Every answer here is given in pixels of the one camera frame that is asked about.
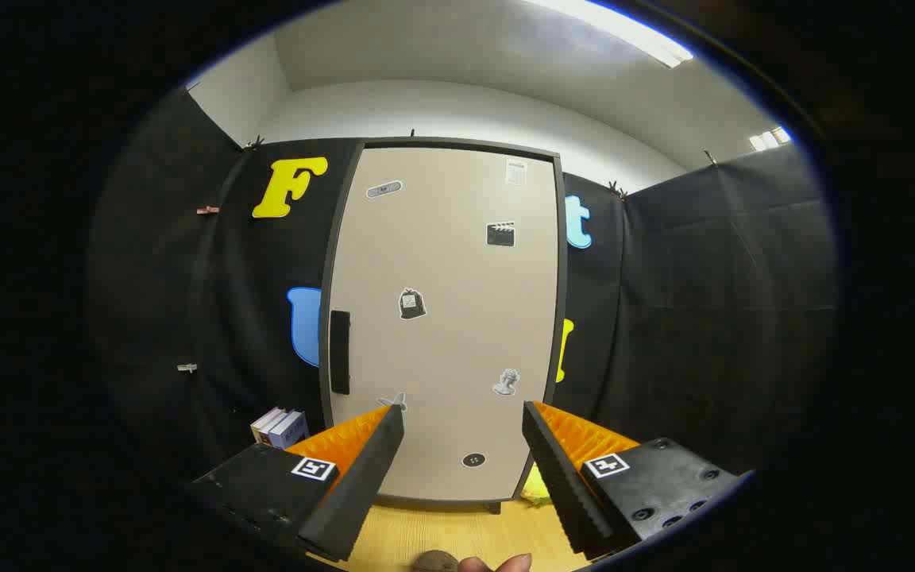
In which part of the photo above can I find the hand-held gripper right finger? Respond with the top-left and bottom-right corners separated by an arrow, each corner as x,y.
523,401 -> 744,561

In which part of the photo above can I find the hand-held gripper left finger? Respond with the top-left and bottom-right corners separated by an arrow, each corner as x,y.
187,404 -> 405,563

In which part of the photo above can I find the dark grey shoe cabinet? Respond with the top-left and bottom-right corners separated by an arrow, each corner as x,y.
319,137 -> 569,516

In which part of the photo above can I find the yellow pineapple plush toy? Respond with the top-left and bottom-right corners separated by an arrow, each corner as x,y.
519,465 -> 554,505

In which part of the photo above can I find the blue cover book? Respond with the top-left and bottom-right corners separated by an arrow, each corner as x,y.
268,410 -> 309,450

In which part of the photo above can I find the black backdrop cloth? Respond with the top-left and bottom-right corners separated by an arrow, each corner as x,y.
88,83 -> 840,509

